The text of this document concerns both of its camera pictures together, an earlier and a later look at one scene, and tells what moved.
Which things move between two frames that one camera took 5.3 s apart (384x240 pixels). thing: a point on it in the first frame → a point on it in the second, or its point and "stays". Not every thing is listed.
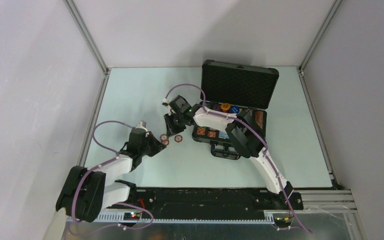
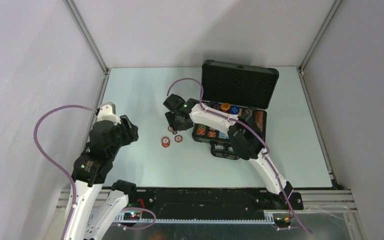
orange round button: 225,106 stays
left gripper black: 158,146 → 130,131
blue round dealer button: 234,109 stays
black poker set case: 230,89 stays
